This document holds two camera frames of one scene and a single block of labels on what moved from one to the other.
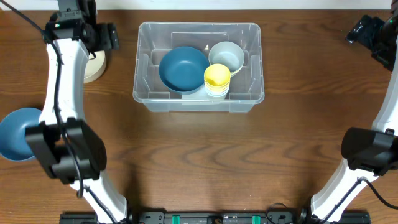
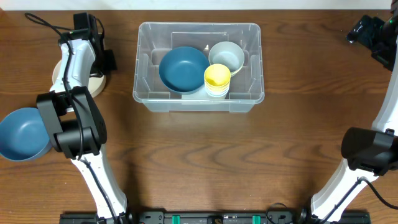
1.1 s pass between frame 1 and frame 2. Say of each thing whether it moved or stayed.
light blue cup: stayed
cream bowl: moved
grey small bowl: stayed
